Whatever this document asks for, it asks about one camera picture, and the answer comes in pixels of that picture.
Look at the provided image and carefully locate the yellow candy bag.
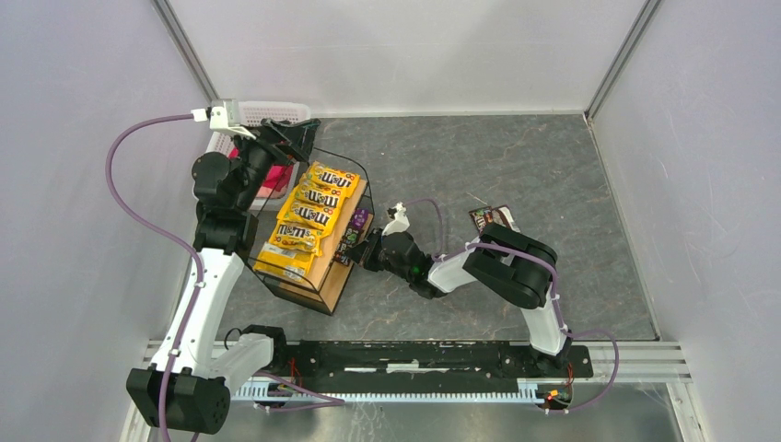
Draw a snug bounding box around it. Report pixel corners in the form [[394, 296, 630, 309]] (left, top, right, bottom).
[[294, 180, 347, 210], [252, 242, 315, 282], [277, 200, 339, 236], [268, 220, 322, 256], [305, 161, 360, 197]]

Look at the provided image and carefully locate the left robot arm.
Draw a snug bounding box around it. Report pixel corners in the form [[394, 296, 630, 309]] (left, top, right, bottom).
[[126, 119, 321, 440]]

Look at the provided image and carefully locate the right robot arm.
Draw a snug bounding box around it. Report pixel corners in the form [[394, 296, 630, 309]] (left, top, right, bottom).
[[346, 223, 572, 370]]

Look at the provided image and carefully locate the small purple candy bag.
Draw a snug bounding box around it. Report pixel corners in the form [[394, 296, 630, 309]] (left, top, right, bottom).
[[349, 208, 371, 230]]

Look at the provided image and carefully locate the yellow candy bag on shelf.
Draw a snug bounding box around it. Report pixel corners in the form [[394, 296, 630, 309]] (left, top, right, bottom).
[[305, 161, 360, 197]]

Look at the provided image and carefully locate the brown candy bag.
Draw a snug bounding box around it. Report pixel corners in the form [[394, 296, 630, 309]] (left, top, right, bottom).
[[492, 204, 521, 233]]

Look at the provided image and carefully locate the white plastic basket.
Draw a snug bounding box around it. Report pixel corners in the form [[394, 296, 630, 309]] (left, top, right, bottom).
[[205, 101, 311, 212]]

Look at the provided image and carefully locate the pink cloth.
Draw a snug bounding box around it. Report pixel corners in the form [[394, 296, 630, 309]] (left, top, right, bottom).
[[223, 143, 292, 201]]

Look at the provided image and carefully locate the left corner aluminium profile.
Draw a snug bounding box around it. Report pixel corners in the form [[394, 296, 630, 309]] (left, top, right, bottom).
[[151, 0, 220, 104]]

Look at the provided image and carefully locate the corner aluminium profile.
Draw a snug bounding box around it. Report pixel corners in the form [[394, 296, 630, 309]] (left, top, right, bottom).
[[583, 0, 662, 124], [151, 0, 220, 104]]

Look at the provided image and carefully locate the right corner aluminium profile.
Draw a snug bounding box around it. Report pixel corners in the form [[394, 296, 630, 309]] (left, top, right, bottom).
[[583, 0, 662, 124]]

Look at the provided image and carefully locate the wooden wire shelf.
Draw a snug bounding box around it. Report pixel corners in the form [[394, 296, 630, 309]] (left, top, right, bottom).
[[248, 158, 374, 315]]

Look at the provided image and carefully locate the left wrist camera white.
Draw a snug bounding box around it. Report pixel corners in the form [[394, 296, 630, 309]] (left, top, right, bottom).
[[190, 99, 257, 140]]

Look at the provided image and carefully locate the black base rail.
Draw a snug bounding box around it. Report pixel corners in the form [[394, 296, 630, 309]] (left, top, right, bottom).
[[265, 341, 594, 394]]

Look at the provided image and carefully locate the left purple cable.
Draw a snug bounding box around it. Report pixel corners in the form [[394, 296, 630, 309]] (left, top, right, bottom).
[[104, 114, 205, 442]]

